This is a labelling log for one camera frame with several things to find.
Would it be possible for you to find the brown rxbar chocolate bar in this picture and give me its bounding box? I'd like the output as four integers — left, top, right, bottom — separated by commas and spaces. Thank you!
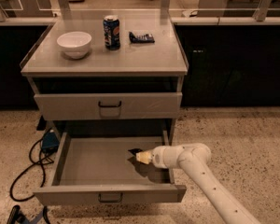
128, 148, 143, 156

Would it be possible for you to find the black counter cabinet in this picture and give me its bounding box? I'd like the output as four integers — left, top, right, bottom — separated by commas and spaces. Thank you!
0, 26, 46, 109
175, 25, 280, 106

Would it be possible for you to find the black counter cabinet right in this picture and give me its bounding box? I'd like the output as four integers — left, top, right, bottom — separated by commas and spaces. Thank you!
175, 25, 280, 106

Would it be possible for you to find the black floor cable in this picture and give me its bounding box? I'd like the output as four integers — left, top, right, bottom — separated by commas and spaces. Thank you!
9, 138, 55, 203

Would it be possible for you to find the white ceramic bowl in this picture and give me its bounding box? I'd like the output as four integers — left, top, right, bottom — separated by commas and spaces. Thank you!
57, 32, 92, 59

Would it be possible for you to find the blue snack wrapper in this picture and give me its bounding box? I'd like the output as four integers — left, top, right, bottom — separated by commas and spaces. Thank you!
129, 32, 155, 44

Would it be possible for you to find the black object bottom left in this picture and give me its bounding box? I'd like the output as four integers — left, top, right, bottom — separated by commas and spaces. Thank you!
7, 205, 51, 224

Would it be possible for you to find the grey metal drawer cabinet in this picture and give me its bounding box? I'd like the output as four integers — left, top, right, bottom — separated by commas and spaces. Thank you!
21, 9, 189, 143

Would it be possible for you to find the blue pepsi can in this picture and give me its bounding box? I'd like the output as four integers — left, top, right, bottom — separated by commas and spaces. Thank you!
103, 15, 120, 50

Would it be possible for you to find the blue power box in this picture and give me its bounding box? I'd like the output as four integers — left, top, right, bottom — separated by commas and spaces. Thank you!
41, 132, 60, 153

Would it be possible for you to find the open grey middle drawer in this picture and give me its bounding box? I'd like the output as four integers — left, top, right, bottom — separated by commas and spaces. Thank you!
34, 131, 187, 206

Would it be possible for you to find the black counter cabinet left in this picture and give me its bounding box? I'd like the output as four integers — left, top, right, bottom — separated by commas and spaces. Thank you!
0, 26, 46, 109

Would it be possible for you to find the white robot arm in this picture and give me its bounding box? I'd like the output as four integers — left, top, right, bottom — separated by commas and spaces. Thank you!
135, 143, 260, 224

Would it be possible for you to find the closed grey upper drawer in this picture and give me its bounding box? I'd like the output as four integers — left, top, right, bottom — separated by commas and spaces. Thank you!
35, 92, 182, 120

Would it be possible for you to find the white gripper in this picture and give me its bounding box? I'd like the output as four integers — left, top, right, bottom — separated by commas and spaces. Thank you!
136, 146, 182, 169

